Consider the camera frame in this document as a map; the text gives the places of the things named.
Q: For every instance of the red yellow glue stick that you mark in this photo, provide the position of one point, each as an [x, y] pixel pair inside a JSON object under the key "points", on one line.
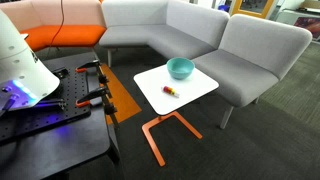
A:
{"points": [[170, 91]]}

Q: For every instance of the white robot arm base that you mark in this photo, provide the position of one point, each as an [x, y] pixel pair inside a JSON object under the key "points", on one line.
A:
{"points": [[24, 79]]}

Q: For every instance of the teal bowl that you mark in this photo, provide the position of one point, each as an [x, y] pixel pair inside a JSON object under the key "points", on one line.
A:
{"points": [[180, 68]]}

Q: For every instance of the orange floor mat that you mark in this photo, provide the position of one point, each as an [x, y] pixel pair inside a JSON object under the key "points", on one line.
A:
{"points": [[125, 104]]}

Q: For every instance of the black clamp orange tip front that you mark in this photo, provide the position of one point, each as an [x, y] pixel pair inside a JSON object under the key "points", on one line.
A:
{"points": [[105, 94]]}

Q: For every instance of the black clamp orange tip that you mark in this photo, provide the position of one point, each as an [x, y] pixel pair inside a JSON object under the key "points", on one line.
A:
{"points": [[98, 66], [105, 94]]}

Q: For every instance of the black clamp orange tip rear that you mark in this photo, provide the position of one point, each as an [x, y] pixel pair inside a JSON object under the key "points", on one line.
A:
{"points": [[98, 66]]}

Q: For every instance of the grey corner sofa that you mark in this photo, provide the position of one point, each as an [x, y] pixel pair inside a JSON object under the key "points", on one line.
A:
{"points": [[173, 28]]}

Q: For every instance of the black perforated mounting board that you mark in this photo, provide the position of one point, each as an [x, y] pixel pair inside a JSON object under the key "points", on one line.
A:
{"points": [[19, 123]]}

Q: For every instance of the grey sofa seat right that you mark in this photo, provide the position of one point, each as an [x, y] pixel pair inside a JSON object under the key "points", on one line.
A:
{"points": [[254, 54]]}

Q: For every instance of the orange pink sofa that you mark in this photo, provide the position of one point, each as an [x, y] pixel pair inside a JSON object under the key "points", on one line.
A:
{"points": [[57, 23]]}

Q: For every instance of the black work table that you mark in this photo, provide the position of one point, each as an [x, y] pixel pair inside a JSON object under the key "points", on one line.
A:
{"points": [[60, 148]]}

